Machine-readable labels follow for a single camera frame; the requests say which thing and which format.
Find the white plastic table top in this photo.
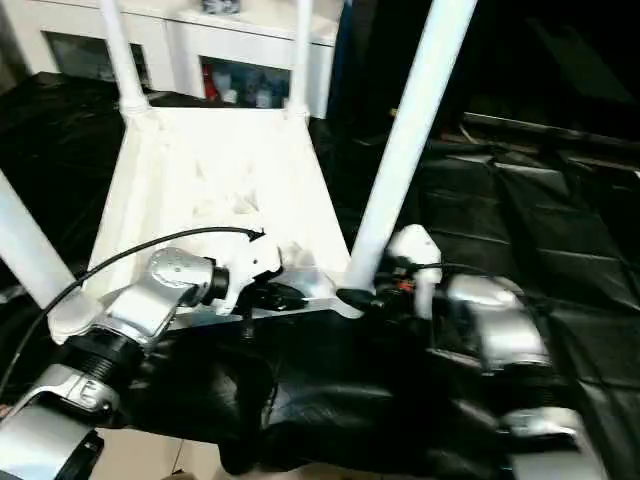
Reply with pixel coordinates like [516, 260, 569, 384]
[47, 103, 365, 347]

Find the white plastic table leg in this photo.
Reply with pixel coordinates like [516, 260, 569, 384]
[343, 0, 480, 296]
[283, 0, 315, 120]
[98, 0, 152, 115]
[0, 168, 77, 310]

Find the black mat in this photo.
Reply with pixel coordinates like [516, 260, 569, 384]
[0, 72, 640, 476]

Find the black backdrop cloth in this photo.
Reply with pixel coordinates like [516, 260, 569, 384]
[327, 0, 640, 146]

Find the white cabinet with glass doors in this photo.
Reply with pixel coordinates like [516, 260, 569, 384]
[0, 0, 342, 120]

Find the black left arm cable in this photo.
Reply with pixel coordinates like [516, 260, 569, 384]
[0, 226, 266, 397]

